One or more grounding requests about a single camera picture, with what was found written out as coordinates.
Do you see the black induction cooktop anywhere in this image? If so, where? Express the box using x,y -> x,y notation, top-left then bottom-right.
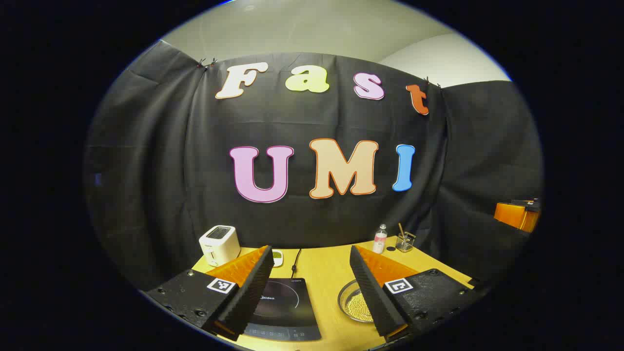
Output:
242,278 -> 322,342

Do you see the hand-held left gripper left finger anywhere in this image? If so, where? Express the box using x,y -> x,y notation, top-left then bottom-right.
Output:
146,245 -> 274,341

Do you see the pile of yellow soybeans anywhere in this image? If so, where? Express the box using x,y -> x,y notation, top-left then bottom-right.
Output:
344,290 -> 376,321

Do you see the small bottle with pink label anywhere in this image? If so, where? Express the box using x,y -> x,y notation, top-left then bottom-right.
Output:
373,224 -> 388,254

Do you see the steel pot with black handles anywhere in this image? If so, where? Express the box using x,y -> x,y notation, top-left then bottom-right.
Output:
337,279 -> 386,323

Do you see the black backdrop cloth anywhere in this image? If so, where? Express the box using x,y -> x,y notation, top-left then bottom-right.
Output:
83,40 -> 544,293

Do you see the white toaster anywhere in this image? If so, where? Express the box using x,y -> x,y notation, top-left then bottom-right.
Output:
199,225 -> 241,267

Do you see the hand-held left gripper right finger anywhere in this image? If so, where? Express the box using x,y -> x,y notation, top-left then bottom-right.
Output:
350,245 -> 481,342

